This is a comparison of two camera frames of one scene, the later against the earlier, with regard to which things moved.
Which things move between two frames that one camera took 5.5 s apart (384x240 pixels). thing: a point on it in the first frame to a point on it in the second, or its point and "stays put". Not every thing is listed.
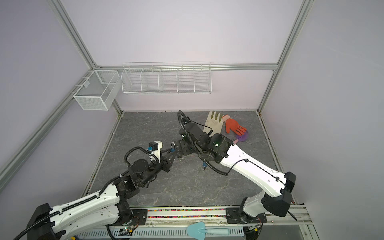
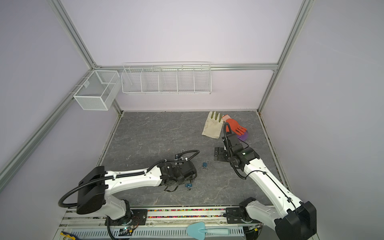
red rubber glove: (232, 124) stays put
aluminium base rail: (298, 217) stays put
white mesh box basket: (96, 93) stays put
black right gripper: (182, 145) to (219, 154)
